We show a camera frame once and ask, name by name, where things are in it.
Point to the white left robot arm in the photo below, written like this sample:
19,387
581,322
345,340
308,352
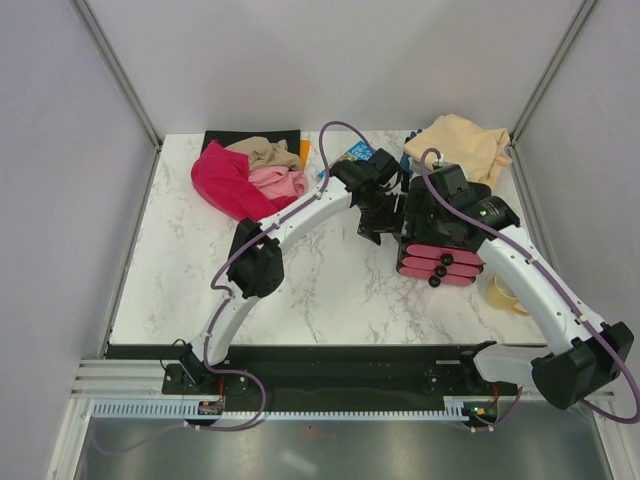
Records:
254,268

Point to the white slotted cable duct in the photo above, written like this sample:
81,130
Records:
200,410

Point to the black notebook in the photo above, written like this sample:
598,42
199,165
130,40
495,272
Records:
226,138

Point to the navy white folded cloth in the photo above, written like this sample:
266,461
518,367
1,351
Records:
406,159

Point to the cream yellow t shirt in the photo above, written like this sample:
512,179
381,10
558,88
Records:
479,151

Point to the blue illustrated paperback book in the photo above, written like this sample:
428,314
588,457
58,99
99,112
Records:
360,151

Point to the yellow mug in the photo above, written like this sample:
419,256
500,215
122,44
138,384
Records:
500,296

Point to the right aluminium frame post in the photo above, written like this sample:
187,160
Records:
562,51

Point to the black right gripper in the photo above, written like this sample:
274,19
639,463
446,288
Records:
419,203

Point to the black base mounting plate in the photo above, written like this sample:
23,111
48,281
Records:
286,378

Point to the magenta t shirt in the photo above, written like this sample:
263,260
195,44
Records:
221,178

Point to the light pink t shirt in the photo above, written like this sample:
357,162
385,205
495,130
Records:
279,181

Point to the black pink drawer organizer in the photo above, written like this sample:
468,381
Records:
423,253

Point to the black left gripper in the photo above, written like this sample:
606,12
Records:
372,230

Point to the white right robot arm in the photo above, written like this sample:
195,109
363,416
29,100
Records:
583,352

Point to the left aluminium frame post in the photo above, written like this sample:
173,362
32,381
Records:
108,55

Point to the beige t shirt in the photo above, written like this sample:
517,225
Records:
263,153

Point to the aluminium frame post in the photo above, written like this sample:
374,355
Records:
562,51
108,55

